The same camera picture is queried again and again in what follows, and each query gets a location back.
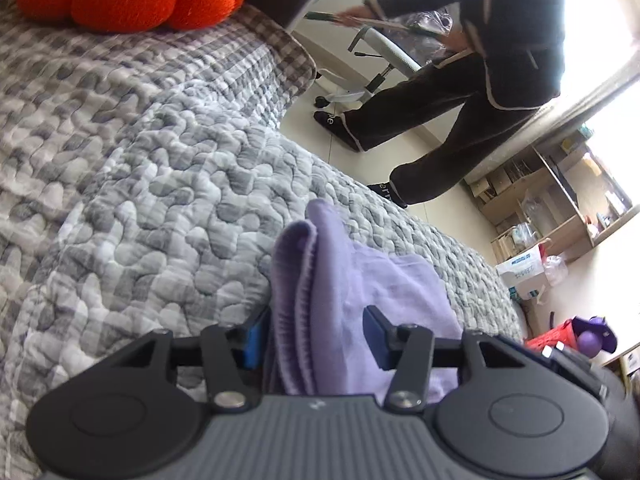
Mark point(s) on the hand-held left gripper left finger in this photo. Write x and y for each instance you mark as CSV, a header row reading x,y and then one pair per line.
x,y
257,345

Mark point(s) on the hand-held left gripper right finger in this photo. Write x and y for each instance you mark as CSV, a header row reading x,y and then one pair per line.
x,y
375,342

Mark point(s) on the lavender pants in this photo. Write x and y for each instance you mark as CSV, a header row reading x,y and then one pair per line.
x,y
340,280

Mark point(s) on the purple ball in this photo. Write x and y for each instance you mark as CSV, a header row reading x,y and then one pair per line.
x,y
592,342

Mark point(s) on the red plastic basket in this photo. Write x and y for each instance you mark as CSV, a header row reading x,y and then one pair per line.
x,y
555,337

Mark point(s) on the white cardboard box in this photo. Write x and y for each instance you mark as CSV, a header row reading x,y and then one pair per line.
x,y
522,270

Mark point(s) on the wooden shelf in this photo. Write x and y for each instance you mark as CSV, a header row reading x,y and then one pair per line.
x,y
545,200

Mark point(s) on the grey checked quilt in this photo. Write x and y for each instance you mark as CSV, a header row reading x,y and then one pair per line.
x,y
150,160

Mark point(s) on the grey patterned curtain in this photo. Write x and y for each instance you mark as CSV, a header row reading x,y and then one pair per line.
x,y
575,105

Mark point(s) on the grey office chair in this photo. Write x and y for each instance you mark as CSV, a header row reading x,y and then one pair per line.
x,y
385,55

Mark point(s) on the clear plastic bag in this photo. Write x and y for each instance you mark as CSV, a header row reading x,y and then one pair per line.
x,y
430,25

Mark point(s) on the red white mop pole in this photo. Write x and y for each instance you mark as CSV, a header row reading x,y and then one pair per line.
x,y
350,20

